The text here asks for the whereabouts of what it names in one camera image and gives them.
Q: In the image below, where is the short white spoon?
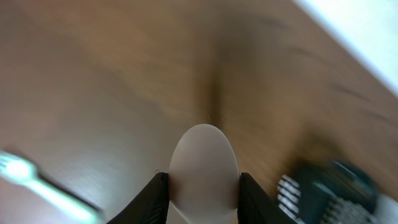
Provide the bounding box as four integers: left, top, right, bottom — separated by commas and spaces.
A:
169, 124, 239, 223

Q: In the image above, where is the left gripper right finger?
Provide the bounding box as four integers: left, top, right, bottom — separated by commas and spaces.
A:
238, 172, 297, 224

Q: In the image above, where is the fork with mint handle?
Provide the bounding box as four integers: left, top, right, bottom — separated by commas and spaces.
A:
1, 151, 102, 223

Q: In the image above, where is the clear plastic basket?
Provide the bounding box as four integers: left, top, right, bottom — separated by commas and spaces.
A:
374, 194, 398, 224

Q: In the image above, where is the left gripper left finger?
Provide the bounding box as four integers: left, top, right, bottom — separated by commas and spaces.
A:
107, 172, 170, 224

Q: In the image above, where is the dark green plastic basket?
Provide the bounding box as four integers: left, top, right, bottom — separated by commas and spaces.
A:
277, 160, 379, 224

